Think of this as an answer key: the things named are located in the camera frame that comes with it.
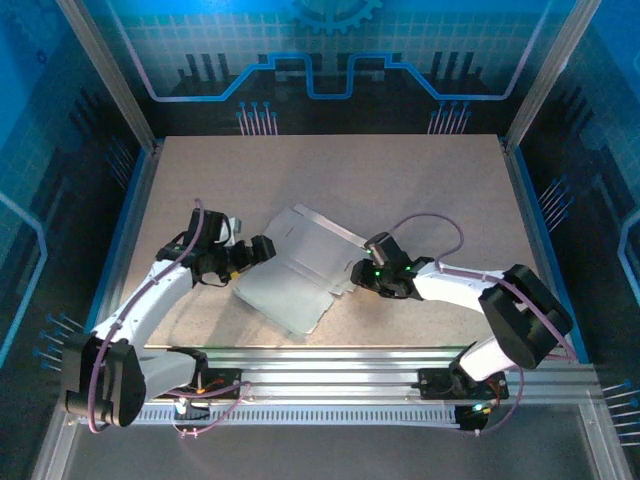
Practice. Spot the light blue cloth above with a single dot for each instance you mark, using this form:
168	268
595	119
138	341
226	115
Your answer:
300	270

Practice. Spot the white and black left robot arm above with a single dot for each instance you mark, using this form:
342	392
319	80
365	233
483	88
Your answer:
165	290

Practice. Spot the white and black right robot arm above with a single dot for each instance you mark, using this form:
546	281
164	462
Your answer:
450	290

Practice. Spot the small white connector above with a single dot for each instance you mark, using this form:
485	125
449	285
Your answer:
182	407

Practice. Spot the black controller with green light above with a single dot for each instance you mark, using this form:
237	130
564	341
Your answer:
470	422

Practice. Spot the blue-trimmed aluminium side rail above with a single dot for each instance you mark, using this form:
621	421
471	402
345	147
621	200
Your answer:
131	225

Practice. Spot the aluminium frame rail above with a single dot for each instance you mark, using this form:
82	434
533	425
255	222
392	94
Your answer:
325	370

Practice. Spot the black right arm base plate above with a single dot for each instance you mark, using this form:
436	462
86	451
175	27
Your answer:
432	382

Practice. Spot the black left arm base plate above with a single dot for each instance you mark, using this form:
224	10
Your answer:
225	377

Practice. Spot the aluminium upright post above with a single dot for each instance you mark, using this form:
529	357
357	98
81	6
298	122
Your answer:
107	75
550	75

